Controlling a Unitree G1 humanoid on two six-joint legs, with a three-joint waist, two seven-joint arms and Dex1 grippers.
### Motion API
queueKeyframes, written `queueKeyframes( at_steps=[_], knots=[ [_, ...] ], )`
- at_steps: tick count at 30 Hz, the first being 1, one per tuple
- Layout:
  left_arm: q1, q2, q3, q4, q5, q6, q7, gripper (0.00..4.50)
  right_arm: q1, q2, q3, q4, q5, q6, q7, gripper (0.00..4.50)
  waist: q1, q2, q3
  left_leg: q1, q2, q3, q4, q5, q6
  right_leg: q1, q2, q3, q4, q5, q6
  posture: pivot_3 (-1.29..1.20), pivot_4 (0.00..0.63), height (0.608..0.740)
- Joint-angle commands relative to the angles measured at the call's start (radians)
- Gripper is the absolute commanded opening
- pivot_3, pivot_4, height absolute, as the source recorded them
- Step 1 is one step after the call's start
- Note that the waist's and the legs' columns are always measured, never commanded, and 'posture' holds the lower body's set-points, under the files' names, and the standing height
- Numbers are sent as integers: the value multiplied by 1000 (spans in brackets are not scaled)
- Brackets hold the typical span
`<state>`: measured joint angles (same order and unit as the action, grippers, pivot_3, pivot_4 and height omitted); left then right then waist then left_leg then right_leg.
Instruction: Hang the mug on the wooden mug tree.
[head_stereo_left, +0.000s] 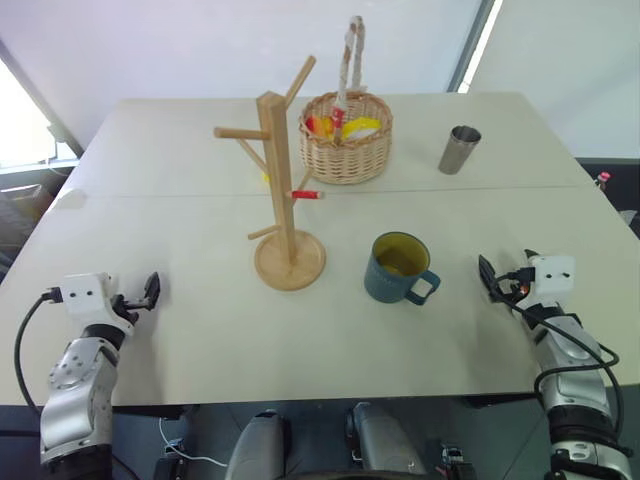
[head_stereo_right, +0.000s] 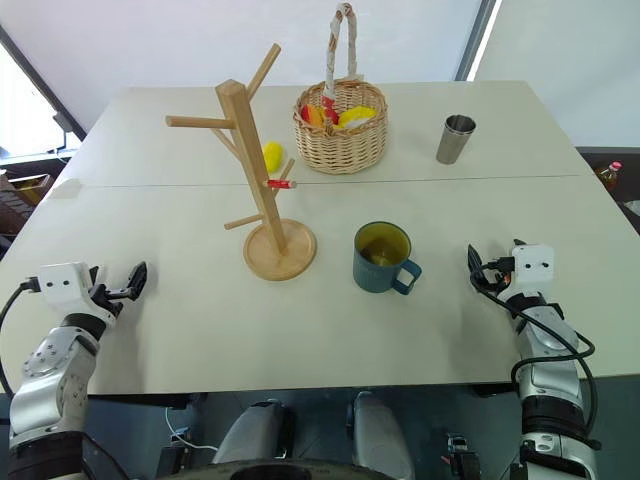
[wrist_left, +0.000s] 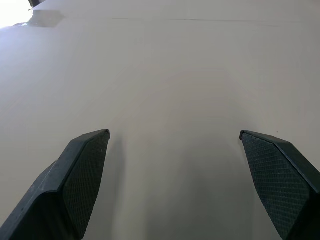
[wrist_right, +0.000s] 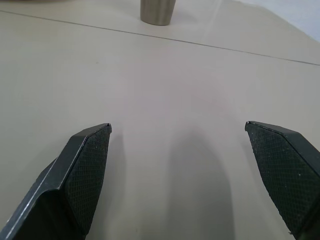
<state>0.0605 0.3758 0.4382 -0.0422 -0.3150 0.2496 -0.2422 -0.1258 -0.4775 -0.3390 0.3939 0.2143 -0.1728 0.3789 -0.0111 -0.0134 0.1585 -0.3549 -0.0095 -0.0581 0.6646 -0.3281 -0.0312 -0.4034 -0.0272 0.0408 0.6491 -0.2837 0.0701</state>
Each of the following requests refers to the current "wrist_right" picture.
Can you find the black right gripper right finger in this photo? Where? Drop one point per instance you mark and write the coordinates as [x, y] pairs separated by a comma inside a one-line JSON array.
[[282, 165]]

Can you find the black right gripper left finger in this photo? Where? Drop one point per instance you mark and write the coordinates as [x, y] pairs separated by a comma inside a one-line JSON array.
[[75, 175]]

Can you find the stainless steel cup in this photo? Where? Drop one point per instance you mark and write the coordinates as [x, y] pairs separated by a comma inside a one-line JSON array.
[[158, 12]]

